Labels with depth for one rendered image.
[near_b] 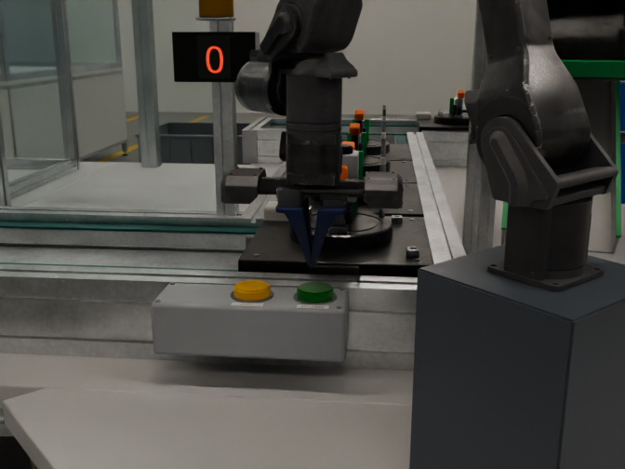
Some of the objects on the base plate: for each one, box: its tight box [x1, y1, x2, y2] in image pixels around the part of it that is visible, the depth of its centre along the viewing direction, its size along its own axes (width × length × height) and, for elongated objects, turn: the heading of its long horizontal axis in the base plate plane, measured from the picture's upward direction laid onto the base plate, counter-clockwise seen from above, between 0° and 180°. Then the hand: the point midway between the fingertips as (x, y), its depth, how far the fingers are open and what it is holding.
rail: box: [0, 264, 418, 371], centre depth 89 cm, size 6×89×11 cm, turn 84°
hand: (312, 234), depth 78 cm, fingers closed
